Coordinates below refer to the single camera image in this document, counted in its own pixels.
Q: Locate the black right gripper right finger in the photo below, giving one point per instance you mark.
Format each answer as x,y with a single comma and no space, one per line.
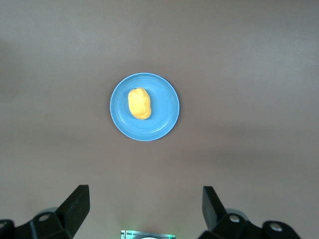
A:
214,214

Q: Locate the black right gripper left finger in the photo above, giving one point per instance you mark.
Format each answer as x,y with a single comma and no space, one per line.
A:
72,211

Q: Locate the blue round plate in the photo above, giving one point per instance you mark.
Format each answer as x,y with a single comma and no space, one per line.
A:
162,119

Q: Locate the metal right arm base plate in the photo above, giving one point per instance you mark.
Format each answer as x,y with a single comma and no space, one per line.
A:
129,235

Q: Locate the yellow potato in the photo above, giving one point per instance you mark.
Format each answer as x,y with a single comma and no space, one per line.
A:
139,104

